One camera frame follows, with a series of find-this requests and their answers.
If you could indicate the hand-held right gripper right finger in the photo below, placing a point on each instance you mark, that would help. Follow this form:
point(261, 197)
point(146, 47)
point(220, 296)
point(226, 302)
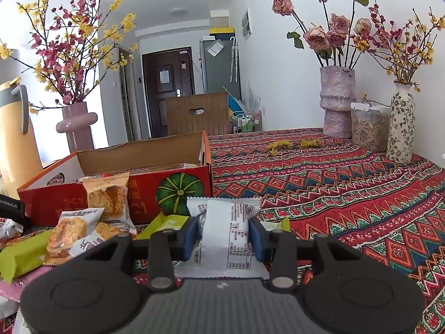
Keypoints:
point(256, 240)

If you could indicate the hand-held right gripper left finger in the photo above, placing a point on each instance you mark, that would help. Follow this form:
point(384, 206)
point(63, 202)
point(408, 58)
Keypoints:
point(191, 238)

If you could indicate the white snack packet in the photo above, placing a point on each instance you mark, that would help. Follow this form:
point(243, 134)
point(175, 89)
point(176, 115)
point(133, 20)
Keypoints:
point(226, 236)
point(8, 315)

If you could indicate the red cardboard box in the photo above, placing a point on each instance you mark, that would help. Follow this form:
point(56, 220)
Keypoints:
point(146, 188)

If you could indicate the clear wrapped snack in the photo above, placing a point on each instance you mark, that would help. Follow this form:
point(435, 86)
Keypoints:
point(10, 229)

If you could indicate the green snack packet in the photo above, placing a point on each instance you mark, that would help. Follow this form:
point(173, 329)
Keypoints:
point(163, 224)
point(21, 257)

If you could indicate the yellow thermos jug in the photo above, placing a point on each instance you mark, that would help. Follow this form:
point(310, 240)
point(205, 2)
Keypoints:
point(17, 146)

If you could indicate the pink snack packet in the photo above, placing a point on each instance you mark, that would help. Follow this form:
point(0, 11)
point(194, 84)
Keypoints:
point(10, 288)

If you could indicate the fallen yellow flowers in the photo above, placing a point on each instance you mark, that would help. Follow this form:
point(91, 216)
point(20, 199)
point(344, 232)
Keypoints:
point(311, 143)
point(281, 146)

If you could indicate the smooth pink vase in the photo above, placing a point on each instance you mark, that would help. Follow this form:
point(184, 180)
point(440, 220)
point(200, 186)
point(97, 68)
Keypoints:
point(78, 135)

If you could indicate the storage rack with bottles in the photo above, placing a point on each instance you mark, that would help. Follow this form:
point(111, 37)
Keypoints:
point(247, 122)

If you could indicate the yellow and pink flowering branches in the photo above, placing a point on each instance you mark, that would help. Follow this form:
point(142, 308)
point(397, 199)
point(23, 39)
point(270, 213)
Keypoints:
point(66, 98)

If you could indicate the dark brown door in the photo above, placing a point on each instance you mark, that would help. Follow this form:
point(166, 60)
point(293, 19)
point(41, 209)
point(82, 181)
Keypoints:
point(156, 111)

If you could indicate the textured pink vase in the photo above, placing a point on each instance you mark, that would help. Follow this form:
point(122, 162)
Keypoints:
point(337, 111)

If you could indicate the clear jar of seeds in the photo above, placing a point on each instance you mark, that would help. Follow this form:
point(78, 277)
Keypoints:
point(370, 132)

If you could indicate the grey refrigerator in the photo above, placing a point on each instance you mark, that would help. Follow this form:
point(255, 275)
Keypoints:
point(219, 73)

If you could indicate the white umbrella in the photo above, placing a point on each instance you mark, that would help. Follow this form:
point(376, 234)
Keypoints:
point(234, 59)

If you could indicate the yellow and black box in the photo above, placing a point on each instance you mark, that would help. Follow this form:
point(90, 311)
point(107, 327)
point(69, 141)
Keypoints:
point(220, 32)

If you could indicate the dried pink roses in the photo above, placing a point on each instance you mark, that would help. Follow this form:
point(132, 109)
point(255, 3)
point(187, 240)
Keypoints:
point(316, 38)

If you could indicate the red and yellow berry branches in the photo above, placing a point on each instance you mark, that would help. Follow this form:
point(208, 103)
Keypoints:
point(412, 47)

